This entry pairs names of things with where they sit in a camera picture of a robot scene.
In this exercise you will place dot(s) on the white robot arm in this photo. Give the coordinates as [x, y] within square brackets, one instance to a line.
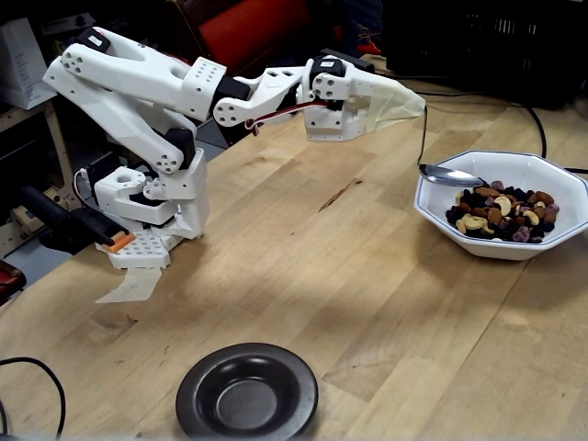
[138, 78]

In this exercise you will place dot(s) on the beige masking tape wrap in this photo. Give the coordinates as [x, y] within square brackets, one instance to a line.
[404, 108]

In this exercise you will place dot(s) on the black power strip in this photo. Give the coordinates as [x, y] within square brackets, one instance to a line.
[367, 66]

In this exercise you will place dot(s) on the wooden shelf frame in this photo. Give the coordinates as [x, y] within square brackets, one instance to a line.
[55, 138]

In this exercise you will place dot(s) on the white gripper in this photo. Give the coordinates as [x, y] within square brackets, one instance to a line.
[357, 107]

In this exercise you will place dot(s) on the dark brown plate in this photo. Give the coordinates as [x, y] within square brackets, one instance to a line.
[248, 395]

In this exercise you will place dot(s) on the nut and dried fruit mix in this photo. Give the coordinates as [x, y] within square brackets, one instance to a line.
[500, 216]

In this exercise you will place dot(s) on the metal spoon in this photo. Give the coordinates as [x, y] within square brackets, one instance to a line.
[448, 176]

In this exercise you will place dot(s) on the red chair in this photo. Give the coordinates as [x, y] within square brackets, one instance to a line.
[257, 27]

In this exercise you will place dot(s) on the large black case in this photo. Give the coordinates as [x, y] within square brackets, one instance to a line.
[482, 41]

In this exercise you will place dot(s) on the black clamp orange tip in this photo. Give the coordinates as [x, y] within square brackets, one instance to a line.
[64, 220]

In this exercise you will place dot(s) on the white octagonal bowl blue rim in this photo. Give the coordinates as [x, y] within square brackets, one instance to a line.
[496, 250]

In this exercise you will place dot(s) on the white paper bag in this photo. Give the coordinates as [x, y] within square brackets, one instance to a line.
[23, 69]

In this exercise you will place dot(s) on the red brown seat edge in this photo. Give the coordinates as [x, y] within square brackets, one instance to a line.
[9, 278]

